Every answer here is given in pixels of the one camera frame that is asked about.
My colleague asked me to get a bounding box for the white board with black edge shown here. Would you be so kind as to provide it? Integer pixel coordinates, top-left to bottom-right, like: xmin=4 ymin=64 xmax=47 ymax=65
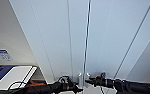
xmin=0 ymin=65 xmax=39 ymax=92

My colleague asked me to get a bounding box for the silver door handle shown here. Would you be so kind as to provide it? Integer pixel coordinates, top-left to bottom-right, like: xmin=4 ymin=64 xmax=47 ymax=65
xmin=86 ymin=72 xmax=92 ymax=80
xmin=77 ymin=72 xmax=83 ymax=86

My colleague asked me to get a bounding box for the blue and white wall sticker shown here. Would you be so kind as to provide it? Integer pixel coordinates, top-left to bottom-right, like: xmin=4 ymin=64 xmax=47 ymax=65
xmin=0 ymin=49 xmax=13 ymax=62

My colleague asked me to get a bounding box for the white wardrobe door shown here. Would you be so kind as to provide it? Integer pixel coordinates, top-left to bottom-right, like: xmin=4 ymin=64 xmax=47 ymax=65
xmin=82 ymin=0 xmax=150 ymax=83
xmin=9 ymin=0 xmax=91 ymax=88

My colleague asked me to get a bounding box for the white wardrobe carcass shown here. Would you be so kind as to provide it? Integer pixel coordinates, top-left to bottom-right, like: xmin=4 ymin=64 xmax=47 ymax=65
xmin=9 ymin=0 xmax=150 ymax=88

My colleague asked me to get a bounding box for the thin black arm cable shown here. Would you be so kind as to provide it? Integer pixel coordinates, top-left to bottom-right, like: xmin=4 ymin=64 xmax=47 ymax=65
xmin=8 ymin=80 xmax=27 ymax=91

